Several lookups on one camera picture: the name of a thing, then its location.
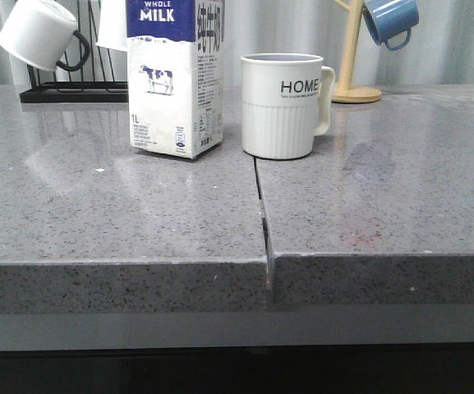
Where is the white blue milk carton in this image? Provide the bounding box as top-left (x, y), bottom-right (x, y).
top-left (127, 0), bottom-right (225, 158)

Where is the white HOME mug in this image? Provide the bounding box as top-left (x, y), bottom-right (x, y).
top-left (241, 53), bottom-right (335, 160)

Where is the wooden mug tree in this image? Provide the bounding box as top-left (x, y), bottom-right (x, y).
top-left (332, 0), bottom-right (381, 104)

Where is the blue enamel mug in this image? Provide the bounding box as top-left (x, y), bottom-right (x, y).
top-left (362, 0), bottom-right (419, 51)

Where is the black wire mug rack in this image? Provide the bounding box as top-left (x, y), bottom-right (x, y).
top-left (20, 1), bottom-right (127, 103)

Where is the white mug black handle right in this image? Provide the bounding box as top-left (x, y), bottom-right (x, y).
top-left (97, 0), bottom-right (127, 52)

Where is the white mug black handle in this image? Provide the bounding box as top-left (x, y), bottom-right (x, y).
top-left (0, 0), bottom-right (91, 72)
top-left (97, 0), bottom-right (127, 52)

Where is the white mug black handle left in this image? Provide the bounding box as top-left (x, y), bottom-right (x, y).
top-left (0, 0), bottom-right (91, 72)

